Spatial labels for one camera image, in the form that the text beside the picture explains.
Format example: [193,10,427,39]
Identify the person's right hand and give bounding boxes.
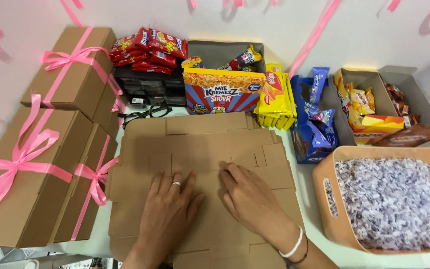
[219,162,299,250]

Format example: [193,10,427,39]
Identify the person's left hand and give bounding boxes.
[139,171,207,248]

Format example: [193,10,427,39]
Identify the peach plastic basket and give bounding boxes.
[312,145,430,256]

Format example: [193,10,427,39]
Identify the stack of flat cardboard blanks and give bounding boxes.
[105,112,305,269]

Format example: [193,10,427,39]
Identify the blue cookie carton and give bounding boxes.
[290,75,341,164]

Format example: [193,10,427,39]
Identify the brown gift box pink ribbon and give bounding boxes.
[91,75,127,139]
[20,26,123,120]
[0,94,95,249]
[49,123,120,244]

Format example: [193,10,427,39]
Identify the blue cookie packet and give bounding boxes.
[306,67,330,105]
[304,106,337,126]
[306,121,337,148]

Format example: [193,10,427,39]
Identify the black eyeglasses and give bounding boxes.
[117,103,173,130]

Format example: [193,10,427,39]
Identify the stack of yellow wafer packets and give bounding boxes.
[254,64,298,131]

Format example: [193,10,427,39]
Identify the striped noodle snack carton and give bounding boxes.
[182,40,267,115]

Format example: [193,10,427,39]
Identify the black small drawer organizer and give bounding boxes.
[114,65,188,109]

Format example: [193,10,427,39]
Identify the shredded paper filler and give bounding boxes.
[325,157,430,251]

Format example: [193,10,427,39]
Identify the yellow orange snack carton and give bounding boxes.
[333,68,405,146]

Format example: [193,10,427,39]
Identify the red white noodle snack packet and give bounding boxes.
[217,60,240,72]

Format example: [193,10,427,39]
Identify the blue yellow noodle snack packet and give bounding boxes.
[236,44,263,68]

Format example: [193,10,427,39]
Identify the stack of red snack packets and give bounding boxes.
[109,27,189,75]

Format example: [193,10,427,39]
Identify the brown chocolate snack carton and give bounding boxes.
[373,65,430,147]

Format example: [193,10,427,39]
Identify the pile of brown snack packets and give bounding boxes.
[383,83,421,128]

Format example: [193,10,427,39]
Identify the white bead bracelet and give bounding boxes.
[279,225,304,259]

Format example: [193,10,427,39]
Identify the thin black bracelet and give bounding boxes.
[291,235,309,264]

